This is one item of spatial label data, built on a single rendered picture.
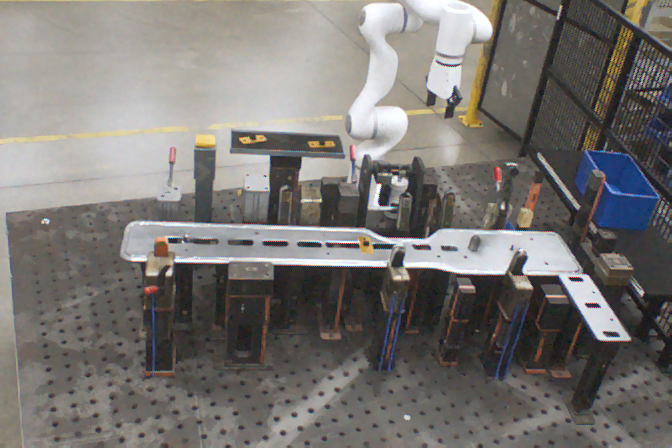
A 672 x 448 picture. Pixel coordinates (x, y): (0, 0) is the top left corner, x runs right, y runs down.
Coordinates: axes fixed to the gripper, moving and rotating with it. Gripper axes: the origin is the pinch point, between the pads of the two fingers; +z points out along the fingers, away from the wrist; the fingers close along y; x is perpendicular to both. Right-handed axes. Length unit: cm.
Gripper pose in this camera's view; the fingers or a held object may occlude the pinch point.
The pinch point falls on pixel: (439, 108)
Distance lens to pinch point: 224.3
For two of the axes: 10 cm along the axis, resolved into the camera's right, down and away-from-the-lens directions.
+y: 5.0, 4.9, -7.2
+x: 8.6, -1.9, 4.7
